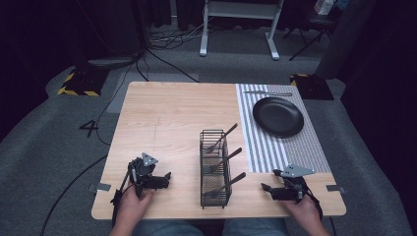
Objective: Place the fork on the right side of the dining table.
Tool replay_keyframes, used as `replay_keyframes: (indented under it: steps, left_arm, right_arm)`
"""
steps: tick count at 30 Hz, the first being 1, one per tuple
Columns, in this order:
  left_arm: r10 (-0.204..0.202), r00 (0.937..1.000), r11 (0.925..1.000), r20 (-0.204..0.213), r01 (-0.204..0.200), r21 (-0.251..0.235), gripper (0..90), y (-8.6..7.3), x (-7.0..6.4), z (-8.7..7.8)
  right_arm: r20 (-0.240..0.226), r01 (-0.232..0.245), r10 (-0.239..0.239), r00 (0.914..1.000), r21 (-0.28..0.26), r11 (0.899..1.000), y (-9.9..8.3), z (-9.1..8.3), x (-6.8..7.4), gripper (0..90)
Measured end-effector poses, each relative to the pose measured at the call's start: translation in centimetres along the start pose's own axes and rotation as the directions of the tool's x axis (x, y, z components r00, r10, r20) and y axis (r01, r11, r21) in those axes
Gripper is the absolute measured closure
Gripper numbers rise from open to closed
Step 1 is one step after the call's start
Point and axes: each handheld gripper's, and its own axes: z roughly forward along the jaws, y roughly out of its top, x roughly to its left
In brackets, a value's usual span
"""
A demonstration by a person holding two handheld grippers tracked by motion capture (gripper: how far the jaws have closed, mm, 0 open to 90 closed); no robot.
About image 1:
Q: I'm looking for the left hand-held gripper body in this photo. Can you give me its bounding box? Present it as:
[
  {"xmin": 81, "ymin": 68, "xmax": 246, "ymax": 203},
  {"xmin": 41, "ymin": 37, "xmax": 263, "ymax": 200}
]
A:
[{"xmin": 127, "ymin": 151, "xmax": 159, "ymax": 199}]

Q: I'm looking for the black wire cutlery rack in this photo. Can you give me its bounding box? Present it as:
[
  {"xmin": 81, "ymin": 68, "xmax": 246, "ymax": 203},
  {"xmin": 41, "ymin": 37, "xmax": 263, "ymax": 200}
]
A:
[{"xmin": 199, "ymin": 129, "xmax": 232, "ymax": 210}]

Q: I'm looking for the person's left hand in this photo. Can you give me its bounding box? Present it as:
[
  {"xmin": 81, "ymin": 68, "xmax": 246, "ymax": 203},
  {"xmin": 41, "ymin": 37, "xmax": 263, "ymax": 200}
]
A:
[{"xmin": 114, "ymin": 186, "xmax": 155, "ymax": 230}]

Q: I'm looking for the black floor cable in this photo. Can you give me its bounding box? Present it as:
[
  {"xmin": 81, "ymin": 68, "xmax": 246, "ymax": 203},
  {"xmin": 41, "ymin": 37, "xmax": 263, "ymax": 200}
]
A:
[{"xmin": 38, "ymin": 48, "xmax": 149, "ymax": 236}]

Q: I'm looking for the black yellow-striped stand base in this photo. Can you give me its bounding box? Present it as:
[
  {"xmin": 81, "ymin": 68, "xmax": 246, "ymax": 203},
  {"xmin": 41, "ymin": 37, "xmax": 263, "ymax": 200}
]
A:
[
  {"xmin": 56, "ymin": 66, "xmax": 110, "ymax": 98},
  {"xmin": 289, "ymin": 73, "xmax": 335, "ymax": 101}
]

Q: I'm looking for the white desk frame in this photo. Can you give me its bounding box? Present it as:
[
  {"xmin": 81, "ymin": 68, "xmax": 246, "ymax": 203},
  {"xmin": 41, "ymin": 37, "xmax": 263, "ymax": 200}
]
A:
[{"xmin": 199, "ymin": 0, "xmax": 285, "ymax": 62}]

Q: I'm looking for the grey tape strip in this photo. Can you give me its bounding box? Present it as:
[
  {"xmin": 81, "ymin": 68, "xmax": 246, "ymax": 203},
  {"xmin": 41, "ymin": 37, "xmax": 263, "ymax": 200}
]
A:
[
  {"xmin": 88, "ymin": 182, "xmax": 113, "ymax": 194},
  {"xmin": 326, "ymin": 184, "xmax": 347, "ymax": 194}
]

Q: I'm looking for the silver table knife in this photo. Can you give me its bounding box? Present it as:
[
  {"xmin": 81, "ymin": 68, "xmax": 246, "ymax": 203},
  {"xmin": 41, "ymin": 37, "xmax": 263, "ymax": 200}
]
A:
[{"xmin": 242, "ymin": 89, "xmax": 294, "ymax": 98}]

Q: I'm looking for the right hand-held gripper cable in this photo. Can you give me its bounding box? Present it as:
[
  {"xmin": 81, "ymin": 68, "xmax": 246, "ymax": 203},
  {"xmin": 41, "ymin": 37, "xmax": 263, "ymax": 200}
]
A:
[{"xmin": 303, "ymin": 178, "xmax": 325, "ymax": 221}]

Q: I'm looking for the hand-held gripper cable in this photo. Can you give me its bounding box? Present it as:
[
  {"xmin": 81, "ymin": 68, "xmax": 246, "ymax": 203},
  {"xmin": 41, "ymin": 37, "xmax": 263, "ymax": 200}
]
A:
[
  {"xmin": 110, "ymin": 165, "xmax": 133, "ymax": 228},
  {"xmin": 303, "ymin": 178, "xmax": 325, "ymax": 221}
]

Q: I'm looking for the person's blue jeans leg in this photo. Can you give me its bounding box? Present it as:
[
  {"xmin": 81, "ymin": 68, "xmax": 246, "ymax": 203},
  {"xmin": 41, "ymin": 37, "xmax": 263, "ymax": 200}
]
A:
[
  {"xmin": 130, "ymin": 218, "xmax": 206, "ymax": 236},
  {"xmin": 221, "ymin": 217, "xmax": 291, "ymax": 236}
]

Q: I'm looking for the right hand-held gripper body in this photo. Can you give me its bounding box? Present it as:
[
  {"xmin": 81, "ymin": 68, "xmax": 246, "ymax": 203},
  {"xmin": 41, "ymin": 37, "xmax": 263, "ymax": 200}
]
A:
[{"xmin": 270, "ymin": 163, "xmax": 317, "ymax": 205}]

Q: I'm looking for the black folding stand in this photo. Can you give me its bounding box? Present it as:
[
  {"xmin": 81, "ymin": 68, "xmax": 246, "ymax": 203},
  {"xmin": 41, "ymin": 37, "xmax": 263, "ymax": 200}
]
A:
[{"xmin": 282, "ymin": 13, "xmax": 339, "ymax": 62}]

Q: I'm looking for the black round plate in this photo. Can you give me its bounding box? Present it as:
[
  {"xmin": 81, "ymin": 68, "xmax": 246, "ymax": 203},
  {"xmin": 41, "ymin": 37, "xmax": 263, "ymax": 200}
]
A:
[{"xmin": 252, "ymin": 95, "xmax": 305, "ymax": 139}]

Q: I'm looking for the dark-handled fork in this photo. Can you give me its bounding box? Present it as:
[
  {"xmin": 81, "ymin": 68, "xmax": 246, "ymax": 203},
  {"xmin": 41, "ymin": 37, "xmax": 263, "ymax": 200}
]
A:
[
  {"xmin": 204, "ymin": 122, "xmax": 239, "ymax": 154},
  {"xmin": 208, "ymin": 147, "xmax": 244, "ymax": 174},
  {"xmin": 204, "ymin": 171, "xmax": 247, "ymax": 199}
]

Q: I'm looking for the bundle of floor cables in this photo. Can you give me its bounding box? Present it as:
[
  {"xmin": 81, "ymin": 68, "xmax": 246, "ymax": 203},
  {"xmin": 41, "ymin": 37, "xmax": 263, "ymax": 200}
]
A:
[{"xmin": 148, "ymin": 16, "xmax": 210, "ymax": 52}]

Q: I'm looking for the grey striped placemat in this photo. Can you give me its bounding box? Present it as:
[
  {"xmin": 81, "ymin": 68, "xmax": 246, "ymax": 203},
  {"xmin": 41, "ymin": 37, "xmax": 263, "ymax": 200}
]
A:
[{"xmin": 234, "ymin": 83, "xmax": 332, "ymax": 174}]

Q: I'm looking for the person's right hand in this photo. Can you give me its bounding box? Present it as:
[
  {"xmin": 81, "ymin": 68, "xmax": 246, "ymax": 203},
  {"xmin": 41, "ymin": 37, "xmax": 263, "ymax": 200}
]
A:
[{"xmin": 280, "ymin": 193, "xmax": 325, "ymax": 230}]

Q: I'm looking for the left hand-held gripper cable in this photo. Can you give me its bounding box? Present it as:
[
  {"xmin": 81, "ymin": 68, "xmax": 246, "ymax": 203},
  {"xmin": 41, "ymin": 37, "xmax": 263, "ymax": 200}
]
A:
[{"xmin": 110, "ymin": 165, "xmax": 133, "ymax": 228}]

